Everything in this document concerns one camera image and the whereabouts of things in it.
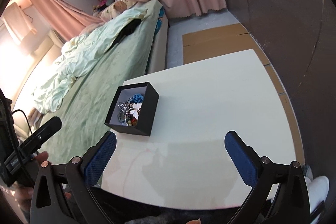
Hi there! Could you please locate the black jewelry box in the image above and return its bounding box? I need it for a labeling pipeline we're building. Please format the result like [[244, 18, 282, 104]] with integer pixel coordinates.
[[104, 82, 159, 136]]

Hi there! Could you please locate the green bed quilt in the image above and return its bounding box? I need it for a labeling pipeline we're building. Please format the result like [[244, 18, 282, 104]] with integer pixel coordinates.
[[31, 0, 163, 164]]

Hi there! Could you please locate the flattened cardboard sheet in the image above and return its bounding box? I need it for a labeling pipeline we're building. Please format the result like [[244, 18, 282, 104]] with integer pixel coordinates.
[[182, 23, 305, 164]]

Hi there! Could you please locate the person's left hand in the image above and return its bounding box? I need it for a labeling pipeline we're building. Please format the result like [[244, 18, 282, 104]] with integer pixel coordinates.
[[14, 151, 49, 213]]

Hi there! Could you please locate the white slipper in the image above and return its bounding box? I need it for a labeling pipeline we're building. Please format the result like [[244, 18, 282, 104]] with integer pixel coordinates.
[[304, 176, 329, 213]]

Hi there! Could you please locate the black cable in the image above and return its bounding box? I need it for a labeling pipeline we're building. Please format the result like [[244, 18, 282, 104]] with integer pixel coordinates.
[[10, 109, 34, 135]]

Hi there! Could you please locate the patterned pillow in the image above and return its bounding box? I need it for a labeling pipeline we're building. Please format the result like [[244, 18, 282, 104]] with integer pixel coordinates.
[[99, 0, 137, 22]]

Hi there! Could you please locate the white table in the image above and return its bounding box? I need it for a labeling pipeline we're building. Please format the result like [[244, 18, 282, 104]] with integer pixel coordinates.
[[101, 50, 296, 210]]

